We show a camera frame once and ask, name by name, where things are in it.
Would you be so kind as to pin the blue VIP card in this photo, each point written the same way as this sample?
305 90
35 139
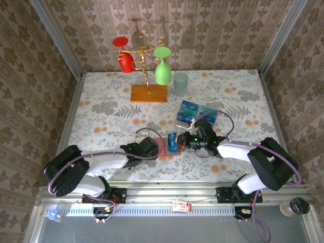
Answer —
190 103
211 117
172 141
186 118

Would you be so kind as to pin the orange card holder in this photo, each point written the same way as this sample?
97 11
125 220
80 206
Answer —
162 146

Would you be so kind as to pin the black power connector block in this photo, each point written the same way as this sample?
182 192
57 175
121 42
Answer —
101 212
240 212

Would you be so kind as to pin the red white sticker label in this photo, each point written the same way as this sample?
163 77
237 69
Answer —
181 206

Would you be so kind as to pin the grey metal base panel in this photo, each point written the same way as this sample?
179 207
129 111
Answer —
164 230

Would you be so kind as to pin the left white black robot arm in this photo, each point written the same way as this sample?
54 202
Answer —
106 162

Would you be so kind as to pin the blue white connector plug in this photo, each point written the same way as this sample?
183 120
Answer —
53 214

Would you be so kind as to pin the aluminium frame post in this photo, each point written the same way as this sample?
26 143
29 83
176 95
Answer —
279 38
57 38

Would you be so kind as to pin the clear teal plastic cup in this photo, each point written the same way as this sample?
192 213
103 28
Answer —
180 86

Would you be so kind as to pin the floral print tablecloth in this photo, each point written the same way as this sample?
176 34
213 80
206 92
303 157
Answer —
215 83

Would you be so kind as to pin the clear jar black lid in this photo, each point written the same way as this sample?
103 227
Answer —
298 206

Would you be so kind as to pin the clear acrylic card stand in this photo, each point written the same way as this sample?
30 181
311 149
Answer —
183 124

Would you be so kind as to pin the aluminium table side rail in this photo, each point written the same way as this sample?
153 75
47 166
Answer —
71 114
276 114

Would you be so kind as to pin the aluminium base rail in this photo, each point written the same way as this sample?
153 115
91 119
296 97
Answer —
164 193

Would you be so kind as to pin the green wine glass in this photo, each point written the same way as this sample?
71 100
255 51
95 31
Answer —
162 73

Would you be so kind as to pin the red wine glass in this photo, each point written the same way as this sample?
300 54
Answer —
126 62

